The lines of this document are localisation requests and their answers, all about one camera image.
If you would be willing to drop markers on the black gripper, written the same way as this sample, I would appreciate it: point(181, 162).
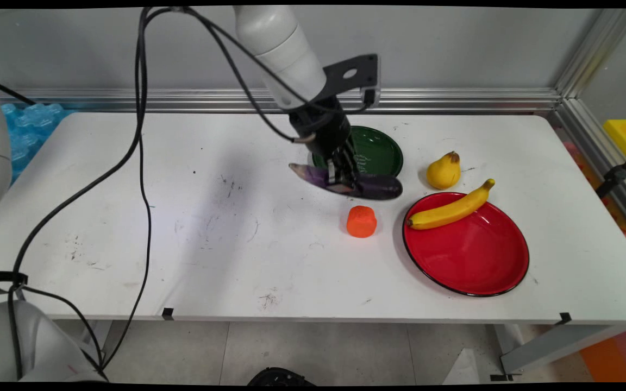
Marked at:
point(321, 130)

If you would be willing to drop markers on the purple eggplant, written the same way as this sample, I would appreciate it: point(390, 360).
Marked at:
point(378, 185)

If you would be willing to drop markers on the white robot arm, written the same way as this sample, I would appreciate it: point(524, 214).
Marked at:
point(280, 49)

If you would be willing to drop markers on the green plate with black rim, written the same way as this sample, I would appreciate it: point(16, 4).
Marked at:
point(378, 155)

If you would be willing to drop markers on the orange toy carrot chunk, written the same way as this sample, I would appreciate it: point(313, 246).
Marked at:
point(361, 221)

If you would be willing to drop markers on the yellow pear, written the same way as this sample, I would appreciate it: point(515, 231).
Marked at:
point(443, 172)

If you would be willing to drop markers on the yellow banana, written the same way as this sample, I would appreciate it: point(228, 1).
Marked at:
point(451, 210)

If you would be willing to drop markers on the red plate with black rim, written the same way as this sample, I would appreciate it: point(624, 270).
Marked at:
point(468, 250)

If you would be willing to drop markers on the black round object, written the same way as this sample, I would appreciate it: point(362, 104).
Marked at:
point(280, 377)

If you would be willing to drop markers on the black tape marker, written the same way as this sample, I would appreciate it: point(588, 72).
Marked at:
point(168, 314)
point(565, 318)

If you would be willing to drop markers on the grey table leg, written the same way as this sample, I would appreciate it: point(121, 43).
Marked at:
point(552, 345)

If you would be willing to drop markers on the blue bubble wrap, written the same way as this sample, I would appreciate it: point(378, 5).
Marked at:
point(27, 130)

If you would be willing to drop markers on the orange box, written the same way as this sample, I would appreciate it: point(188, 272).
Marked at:
point(614, 355)

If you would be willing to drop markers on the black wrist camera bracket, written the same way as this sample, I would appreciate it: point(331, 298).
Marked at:
point(354, 73)

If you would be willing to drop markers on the horizontal aluminium frame rail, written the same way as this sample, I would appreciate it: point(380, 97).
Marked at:
point(182, 100)

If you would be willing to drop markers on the sloping aluminium frame rail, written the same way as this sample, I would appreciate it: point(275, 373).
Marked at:
point(601, 146)

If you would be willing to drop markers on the upright aluminium frame post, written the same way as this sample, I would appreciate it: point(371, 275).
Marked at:
point(595, 49)

